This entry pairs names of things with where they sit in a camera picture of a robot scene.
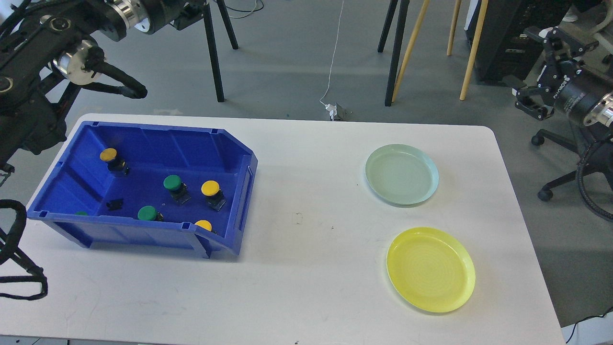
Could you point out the black tripod right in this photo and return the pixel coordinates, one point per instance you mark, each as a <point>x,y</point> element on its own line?
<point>397,9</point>

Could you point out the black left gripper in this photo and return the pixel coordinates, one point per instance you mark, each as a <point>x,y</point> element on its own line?
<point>149,16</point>

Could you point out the black computer tower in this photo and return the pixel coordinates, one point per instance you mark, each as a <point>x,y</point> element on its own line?
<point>504,49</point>

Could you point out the blue plastic storage bin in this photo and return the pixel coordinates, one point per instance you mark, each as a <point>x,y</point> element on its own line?
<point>81,181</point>

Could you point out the white power adapter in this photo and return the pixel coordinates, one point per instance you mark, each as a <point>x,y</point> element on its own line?
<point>337,113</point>

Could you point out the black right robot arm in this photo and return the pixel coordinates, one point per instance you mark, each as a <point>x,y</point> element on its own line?
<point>588,201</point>

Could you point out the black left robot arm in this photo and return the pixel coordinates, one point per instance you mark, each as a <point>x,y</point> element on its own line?
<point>48,55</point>

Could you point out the yellow button front edge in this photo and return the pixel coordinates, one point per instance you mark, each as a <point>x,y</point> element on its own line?
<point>205,224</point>

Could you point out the green button front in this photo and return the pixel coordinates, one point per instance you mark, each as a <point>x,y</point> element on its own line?
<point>149,213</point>

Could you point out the light green plate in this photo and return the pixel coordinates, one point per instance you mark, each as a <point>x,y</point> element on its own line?
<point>401,175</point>

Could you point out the black office chair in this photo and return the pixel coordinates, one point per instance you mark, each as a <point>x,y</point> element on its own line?
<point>558,149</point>

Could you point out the yellow push button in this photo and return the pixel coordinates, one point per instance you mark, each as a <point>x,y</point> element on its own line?
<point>214,196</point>

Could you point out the small black part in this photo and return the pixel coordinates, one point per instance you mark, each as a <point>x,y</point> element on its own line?
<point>115,204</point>

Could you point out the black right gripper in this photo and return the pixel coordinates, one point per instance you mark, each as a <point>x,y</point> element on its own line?
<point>566,84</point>

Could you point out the yellow button back left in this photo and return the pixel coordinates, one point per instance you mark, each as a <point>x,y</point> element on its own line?
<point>114,162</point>

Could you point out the green push button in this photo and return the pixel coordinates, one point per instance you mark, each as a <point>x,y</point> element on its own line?
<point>177,189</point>

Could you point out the yellow plate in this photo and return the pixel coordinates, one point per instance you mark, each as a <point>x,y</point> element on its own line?
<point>431,270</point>

